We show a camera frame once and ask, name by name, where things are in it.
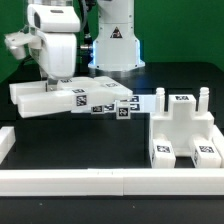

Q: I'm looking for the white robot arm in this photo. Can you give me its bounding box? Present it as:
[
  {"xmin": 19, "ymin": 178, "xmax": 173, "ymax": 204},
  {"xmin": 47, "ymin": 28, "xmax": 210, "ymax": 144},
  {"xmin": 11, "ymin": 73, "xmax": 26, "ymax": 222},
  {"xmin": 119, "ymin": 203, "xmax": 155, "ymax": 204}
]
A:
[{"xmin": 27, "ymin": 0, "xmax": 145, "ymax": 80}]

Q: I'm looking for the white marker sheet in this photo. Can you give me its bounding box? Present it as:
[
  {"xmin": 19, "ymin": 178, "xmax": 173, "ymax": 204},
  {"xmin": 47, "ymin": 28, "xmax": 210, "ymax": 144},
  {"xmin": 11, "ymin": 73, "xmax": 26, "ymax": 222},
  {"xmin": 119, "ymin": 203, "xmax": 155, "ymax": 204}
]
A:
[{"xmin": 71, "ymin": 94, "xmax": 163, "ymax": 114}]

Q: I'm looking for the white chair back long part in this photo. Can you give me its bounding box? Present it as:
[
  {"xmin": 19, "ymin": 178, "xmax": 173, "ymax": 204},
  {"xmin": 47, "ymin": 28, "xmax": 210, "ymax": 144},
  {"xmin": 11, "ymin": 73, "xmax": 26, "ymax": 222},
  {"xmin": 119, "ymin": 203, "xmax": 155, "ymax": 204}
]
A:
[{"xmin": 9, "ymin": 76, "xmax": 133, "ymax": 118}]

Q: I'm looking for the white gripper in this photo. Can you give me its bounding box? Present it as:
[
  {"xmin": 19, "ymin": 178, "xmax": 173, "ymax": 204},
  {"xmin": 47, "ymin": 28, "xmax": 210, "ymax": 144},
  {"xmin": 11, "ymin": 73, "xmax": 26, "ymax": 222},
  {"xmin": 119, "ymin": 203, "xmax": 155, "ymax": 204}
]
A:
[{"xmin": 29, "ymin": 31, "xmax": 77, "ymax": 80}]

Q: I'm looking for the white left rail block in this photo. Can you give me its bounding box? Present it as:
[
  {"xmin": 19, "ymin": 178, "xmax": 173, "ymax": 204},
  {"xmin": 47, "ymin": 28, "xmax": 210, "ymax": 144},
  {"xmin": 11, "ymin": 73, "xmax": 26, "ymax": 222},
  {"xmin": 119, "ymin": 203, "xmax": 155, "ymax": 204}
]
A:
[{"xmin": 0, "ymin": 126, "xmax": 16, "ymax": 164}]

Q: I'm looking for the white rail block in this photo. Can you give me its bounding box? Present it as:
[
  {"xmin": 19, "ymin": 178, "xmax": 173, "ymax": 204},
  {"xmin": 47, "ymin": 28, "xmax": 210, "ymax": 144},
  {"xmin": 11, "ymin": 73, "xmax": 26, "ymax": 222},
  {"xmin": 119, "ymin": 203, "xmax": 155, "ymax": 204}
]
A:
[
  {"xmin": 0, "ymin": 126, "xmax": 16, "ymax": 164},
  {"xmin": 212, "ymin": 125, "xmax": 224, "ymax": 168}
]

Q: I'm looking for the white right rail block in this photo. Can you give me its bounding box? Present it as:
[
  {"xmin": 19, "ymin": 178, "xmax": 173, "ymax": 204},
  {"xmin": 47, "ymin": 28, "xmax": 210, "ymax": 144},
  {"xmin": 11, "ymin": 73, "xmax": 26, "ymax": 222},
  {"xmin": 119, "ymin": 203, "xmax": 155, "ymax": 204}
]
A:
[{"xmin": 212, "ymin": 125, "xmax": 224, "ymax": 168}]

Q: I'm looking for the white chair seat part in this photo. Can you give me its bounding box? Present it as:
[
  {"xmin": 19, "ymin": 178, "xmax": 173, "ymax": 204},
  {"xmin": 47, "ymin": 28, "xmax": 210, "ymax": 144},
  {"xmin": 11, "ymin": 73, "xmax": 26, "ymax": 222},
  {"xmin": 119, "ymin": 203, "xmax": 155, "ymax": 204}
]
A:
[{"xmin": 149, "ymin": 87, "xmax": 214, "ymax": 156}]

